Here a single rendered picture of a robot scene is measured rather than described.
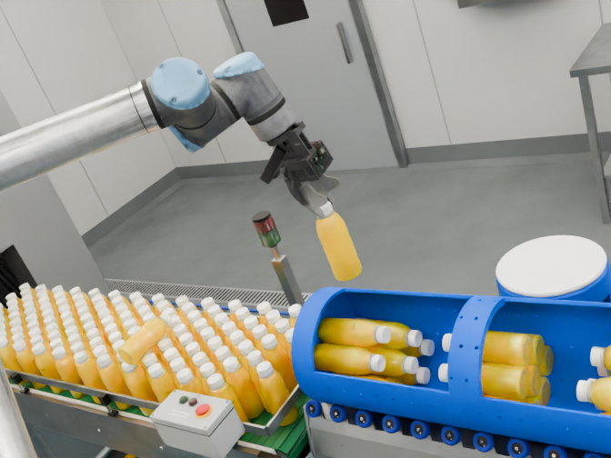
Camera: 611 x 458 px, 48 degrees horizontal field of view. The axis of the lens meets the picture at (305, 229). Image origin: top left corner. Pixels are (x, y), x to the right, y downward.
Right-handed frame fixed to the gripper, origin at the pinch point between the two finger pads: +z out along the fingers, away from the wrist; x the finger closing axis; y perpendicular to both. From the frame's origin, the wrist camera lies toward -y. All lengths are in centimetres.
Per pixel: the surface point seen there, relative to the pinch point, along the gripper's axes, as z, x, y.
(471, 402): 38, -21, 25
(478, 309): 28.7, -5.3, 26.0
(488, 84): 125, 306, -111
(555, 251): 56, 42, 21
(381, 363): 37.1, -12.1, -0.5
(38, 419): 43, -32, -149
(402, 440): 54, -21, 0
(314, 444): 55, -23, -28
